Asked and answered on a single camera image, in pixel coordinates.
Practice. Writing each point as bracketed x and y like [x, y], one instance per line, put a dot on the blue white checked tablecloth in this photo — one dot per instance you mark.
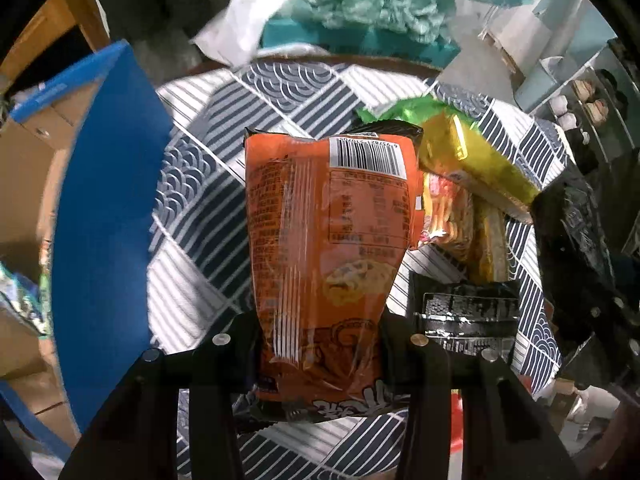
[210, 200]

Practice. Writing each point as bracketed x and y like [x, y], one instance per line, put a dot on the blue cardboard box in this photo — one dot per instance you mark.
[110, 210]

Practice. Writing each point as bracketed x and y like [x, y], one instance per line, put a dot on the rack with cups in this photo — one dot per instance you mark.
[590, 105]

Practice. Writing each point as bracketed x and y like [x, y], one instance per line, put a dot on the yellow snack packet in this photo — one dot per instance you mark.
[475, 160]

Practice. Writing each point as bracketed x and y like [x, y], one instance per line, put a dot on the green snack packet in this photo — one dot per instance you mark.
[415, 110]

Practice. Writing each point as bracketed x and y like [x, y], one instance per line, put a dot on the pile of teal packets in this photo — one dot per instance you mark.
[370, 5]

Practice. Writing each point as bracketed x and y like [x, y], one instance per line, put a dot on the red object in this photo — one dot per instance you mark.
[457, 425]

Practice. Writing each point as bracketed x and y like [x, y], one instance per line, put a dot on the dark cloth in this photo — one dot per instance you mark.
[165, 5]

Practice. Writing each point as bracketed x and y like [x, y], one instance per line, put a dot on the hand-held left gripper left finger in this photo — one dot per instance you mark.
[220, 360]

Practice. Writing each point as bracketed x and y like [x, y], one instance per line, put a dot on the yellow noodle packet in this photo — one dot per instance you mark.
[450, 220]

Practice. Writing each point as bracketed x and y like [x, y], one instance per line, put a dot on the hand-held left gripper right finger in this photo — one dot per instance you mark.
[430, 370]

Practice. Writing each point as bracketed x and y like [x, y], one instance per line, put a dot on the orange snack packet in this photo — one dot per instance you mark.
[310, 220]

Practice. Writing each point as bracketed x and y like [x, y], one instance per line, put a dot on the patterned snack packet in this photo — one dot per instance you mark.
[20, 295]

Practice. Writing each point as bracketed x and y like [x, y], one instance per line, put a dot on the black snack packet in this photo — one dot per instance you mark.
[465, 310]

